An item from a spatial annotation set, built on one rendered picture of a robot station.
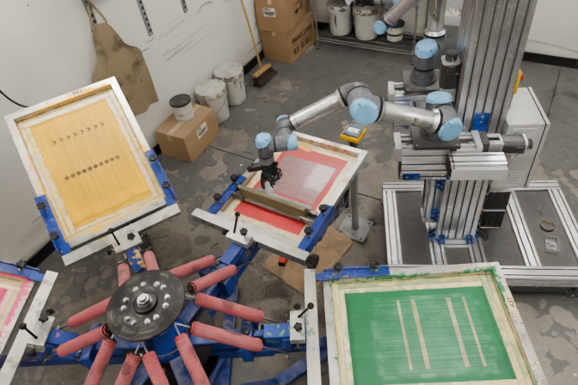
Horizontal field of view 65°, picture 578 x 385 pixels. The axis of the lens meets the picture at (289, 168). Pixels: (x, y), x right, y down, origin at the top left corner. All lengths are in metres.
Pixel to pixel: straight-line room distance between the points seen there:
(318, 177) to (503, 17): 1.21
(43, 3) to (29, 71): 0.47
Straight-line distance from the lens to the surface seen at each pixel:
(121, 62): 4.01
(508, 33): 2.33
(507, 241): 3.37
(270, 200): 2.37
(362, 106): 1.95
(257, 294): 3.29
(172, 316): 1.77
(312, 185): 2.54
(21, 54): 3.60
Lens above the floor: 2.76
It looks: 43 degrees down
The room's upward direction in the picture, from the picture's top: 9 degrees counter-clockwise
